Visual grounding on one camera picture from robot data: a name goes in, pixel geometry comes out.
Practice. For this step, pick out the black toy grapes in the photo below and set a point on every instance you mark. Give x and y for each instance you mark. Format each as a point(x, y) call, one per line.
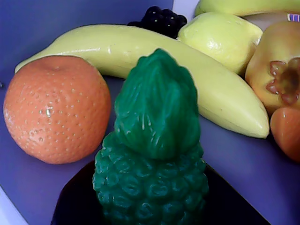
point(161, 20)

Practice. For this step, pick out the striped small sticker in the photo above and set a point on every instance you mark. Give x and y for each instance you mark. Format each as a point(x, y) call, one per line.
point(294, 17)

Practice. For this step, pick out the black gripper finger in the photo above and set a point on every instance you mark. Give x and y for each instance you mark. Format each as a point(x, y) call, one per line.
point(229, 201)
point(75, 201)

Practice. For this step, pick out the yellow toy lemon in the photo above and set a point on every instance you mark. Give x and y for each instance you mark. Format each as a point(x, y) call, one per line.
point(220, 39)

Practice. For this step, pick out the orange toy fruit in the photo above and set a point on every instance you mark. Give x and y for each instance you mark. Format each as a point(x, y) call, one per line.
point(56, 110)

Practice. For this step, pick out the red-orange toy fruit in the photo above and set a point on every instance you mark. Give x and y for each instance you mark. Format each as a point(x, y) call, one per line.
point(287, 136)

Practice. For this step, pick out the large yellow toy banana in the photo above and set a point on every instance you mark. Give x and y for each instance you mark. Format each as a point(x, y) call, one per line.
point(105, 49)

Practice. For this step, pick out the yellow toy bell pepper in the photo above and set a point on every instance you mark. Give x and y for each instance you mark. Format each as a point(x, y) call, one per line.
point(264, 58)

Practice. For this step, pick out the green toy pineapple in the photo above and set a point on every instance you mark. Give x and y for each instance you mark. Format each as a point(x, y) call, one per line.
point(152, 187)

